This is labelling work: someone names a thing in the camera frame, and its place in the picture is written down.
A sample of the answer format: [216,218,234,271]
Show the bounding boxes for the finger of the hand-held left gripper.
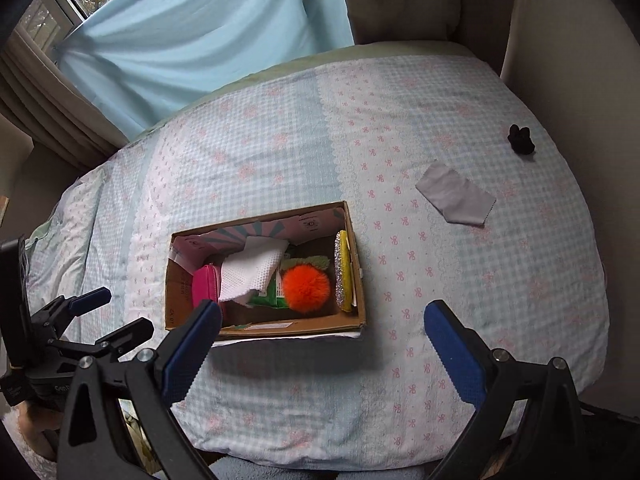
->
[47,318,155,365]
[29,287,113,335]

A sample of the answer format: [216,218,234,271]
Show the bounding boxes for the white fluffy cloth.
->
[0,409,57,463]

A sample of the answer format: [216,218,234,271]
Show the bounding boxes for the white mesh cloth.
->
[219,237,290,307]

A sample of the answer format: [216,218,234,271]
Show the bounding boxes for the green packet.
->
[248,272,292,309]

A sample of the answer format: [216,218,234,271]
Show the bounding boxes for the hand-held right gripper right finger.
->
[423,300,586,480]

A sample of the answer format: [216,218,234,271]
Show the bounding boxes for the grey cloth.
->
[414,161,497,227]

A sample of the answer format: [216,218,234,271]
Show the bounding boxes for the light blue hanging cloth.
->
[51,0,357,141]

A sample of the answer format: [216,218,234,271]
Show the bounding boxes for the magenta pouch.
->
[192,265,225,312]

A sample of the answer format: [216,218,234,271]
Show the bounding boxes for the orange pompom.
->
[280,255,333,315]

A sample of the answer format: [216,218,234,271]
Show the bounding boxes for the cardboard box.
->
[165,201,368,344]

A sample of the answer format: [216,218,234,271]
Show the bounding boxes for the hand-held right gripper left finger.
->
[57,300,223,480]

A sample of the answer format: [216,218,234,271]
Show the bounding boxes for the glass window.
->
[20,0,168,56]

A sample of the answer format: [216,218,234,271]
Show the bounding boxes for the small black hair clip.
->
[506,123,536,156]

